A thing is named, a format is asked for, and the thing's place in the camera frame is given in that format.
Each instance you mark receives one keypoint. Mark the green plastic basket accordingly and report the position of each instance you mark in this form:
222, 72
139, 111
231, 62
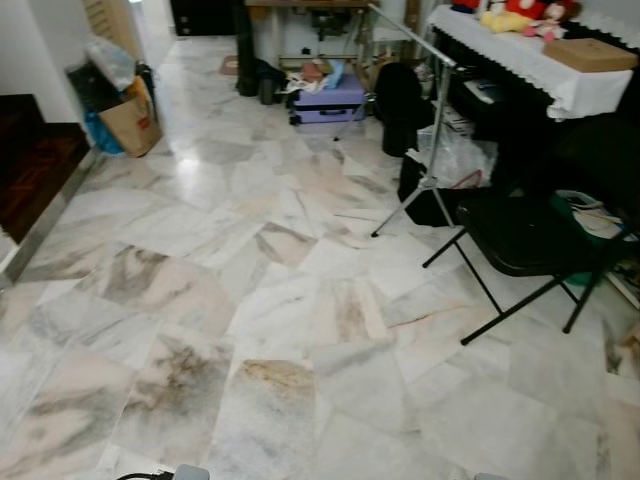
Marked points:
585, 215

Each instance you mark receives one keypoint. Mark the black folding chair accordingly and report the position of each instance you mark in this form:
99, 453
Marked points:
520, 235

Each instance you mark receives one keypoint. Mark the black table with shelves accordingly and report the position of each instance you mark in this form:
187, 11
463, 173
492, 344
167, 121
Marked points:
510, 115

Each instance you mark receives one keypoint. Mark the flat brown cardboard box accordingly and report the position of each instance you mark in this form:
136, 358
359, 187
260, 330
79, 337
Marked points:
590, 54

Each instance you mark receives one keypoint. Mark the clear plastic bag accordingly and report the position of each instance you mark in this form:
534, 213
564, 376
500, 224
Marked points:
458, 158

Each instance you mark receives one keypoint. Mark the white lace tablecloth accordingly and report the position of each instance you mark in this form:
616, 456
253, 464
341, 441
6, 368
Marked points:
520, 55

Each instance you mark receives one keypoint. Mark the silver tripod stand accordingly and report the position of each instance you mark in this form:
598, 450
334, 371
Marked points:
437, 110

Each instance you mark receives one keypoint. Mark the red plush doll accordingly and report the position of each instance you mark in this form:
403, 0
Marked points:
540, 14

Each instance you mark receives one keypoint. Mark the yellow plush toy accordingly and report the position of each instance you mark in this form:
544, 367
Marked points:
497, 19

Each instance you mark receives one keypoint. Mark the purple suitcase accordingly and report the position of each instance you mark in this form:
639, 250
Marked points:
330, 102

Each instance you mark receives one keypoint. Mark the wooden sewing machine table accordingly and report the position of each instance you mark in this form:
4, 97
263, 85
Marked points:
310, 5

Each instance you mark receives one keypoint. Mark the brown paper bag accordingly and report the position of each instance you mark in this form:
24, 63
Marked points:
133, 125

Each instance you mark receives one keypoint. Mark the blue bag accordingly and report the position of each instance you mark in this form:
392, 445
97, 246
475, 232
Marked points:
102, 135

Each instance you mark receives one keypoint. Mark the white plastic bag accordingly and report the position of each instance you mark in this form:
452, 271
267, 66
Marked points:
112, 62

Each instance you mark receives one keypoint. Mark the tall brown cardboard box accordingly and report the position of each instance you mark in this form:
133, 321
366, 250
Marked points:
112, 22

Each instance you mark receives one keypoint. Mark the metal floor edge strip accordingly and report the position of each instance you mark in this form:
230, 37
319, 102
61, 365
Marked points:
50, 222

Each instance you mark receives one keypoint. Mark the dark wooden floor platform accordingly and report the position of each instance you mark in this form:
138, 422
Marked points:
35, 165

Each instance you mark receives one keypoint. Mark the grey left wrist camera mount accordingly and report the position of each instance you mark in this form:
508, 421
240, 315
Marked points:
190, 473

